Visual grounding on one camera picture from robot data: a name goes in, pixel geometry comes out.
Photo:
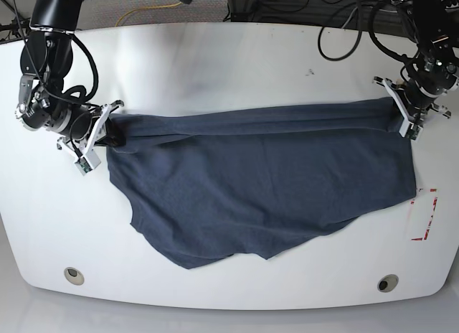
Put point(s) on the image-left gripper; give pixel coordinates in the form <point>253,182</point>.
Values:
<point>74,122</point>

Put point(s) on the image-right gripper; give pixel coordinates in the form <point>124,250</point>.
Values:
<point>415,100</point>

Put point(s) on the dark blue T-shirt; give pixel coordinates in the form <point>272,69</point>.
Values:
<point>259,181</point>

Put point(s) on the black robot arm image-left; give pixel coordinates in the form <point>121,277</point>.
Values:
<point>46,60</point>

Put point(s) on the red tape rectangle marking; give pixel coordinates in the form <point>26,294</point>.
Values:
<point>421,214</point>

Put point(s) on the black tripod legs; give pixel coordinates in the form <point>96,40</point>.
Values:
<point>11,23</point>

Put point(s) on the left table cable grommet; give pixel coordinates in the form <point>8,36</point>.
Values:
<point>74,276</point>

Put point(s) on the table cable grommet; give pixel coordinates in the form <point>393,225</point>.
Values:
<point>388,283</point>
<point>74,276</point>

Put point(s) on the right table cable grommet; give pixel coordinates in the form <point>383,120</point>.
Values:
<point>388,283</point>

